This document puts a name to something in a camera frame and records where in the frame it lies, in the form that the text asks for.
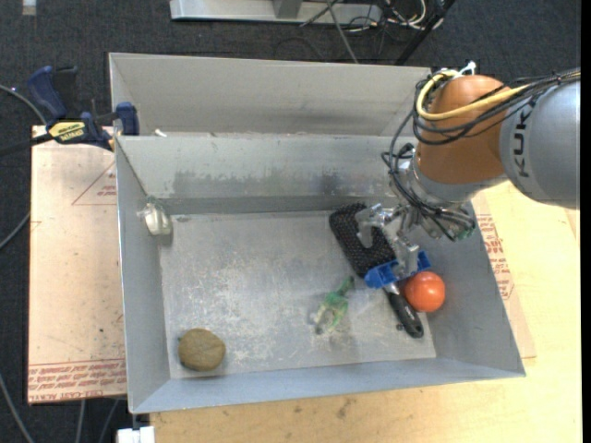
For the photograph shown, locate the black bristle brush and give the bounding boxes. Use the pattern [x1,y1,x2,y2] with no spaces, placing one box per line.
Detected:
[328,202,426,340]

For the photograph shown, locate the green toy lizard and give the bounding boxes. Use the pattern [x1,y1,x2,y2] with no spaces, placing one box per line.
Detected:
[309,275,356,337]

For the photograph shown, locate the grey metal bin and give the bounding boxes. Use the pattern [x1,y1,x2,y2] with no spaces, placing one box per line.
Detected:
[108,52,527,415]

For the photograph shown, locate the brown cardboard board red print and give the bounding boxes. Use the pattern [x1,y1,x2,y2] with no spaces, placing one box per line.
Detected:
[26,125,538,406]

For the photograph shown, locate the orange-red ball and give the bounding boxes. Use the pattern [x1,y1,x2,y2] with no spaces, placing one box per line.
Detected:
[400,270,447,314]

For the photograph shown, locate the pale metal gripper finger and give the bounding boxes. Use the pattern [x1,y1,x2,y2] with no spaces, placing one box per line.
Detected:
[391,238,422,280]
[355,204,386,250]

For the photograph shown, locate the blue plastic piece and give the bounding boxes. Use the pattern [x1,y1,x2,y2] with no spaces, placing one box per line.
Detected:
[363,250,433,291]

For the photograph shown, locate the brown round lump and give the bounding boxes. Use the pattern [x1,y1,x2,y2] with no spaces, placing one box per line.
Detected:
[176,327,228,373]

